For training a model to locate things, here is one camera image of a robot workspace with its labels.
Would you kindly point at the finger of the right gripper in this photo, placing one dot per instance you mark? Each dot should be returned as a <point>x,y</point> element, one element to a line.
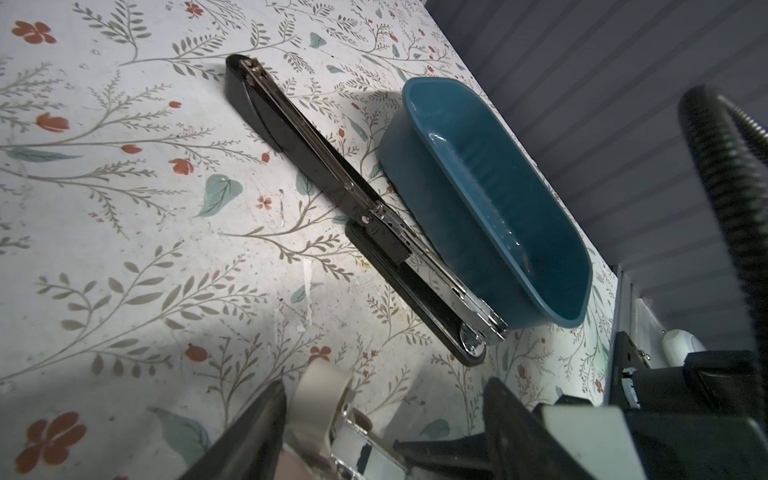
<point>462,454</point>

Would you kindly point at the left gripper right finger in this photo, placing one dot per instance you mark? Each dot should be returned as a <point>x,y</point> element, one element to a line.
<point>518,444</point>

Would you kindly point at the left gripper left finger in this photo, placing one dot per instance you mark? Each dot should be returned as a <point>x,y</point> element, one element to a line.
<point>250,447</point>

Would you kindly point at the teal plastic tray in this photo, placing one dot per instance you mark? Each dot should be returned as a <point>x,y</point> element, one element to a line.
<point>483,206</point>

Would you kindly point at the black stapler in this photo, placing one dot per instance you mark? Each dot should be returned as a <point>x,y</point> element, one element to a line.
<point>462,321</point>

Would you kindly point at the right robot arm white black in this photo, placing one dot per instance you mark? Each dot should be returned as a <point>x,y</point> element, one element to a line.
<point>702,420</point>

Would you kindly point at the white round device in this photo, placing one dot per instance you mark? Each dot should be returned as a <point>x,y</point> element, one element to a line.
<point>677,344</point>

